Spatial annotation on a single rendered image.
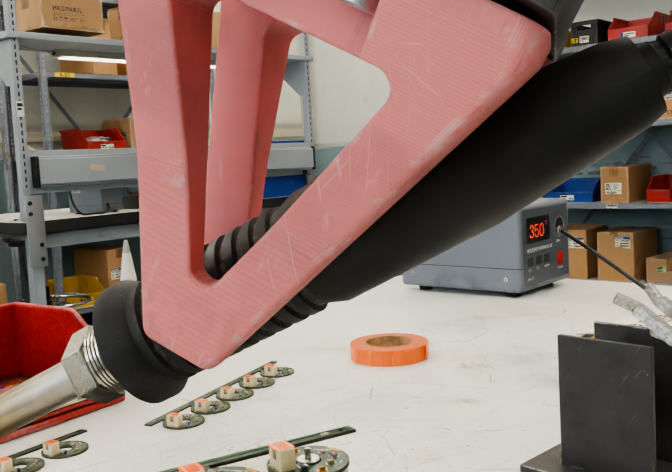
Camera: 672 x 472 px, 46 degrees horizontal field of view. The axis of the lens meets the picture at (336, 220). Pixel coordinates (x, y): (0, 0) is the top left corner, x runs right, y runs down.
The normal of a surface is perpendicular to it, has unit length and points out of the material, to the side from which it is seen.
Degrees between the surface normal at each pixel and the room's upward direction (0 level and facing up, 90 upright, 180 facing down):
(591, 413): 90
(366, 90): 90
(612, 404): 90
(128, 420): 0
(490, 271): 90
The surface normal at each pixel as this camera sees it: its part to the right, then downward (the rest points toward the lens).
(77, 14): 0.78, 0.00
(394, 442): -0.05, -1.00
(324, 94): -0.67, 0.09
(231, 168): -0.24, 0.04
